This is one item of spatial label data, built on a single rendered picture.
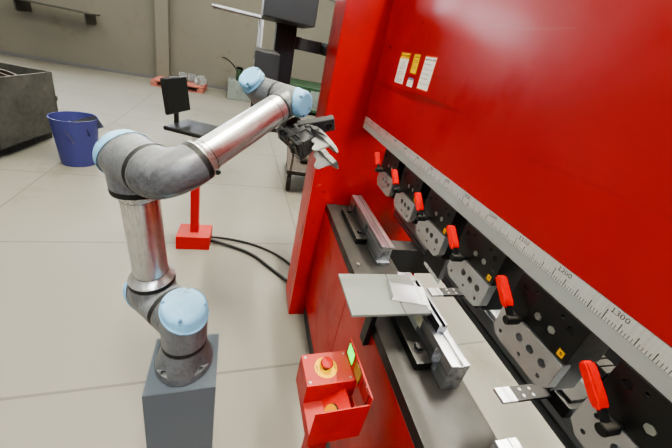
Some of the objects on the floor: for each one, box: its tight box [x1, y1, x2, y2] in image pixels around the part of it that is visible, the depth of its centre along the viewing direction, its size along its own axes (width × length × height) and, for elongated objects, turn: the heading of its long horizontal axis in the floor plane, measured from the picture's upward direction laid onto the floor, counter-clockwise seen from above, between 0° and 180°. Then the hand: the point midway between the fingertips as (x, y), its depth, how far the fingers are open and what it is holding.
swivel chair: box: [160, 76, 221, 175], centre depth 370 cm, size 67×67×105 cm
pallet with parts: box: [151, 72, 207, 94], centre depth 821 cm, size 124×86×35 cm
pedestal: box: [176, 187, 212, 250], centre depth 245 cm, size 20×25×83 cm
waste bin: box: [46, 111, 104, 167], centre depth 339 cm, size 48×44×55 cm
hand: (337, 157), depth 88 cm, fingers open, 5 cm apart
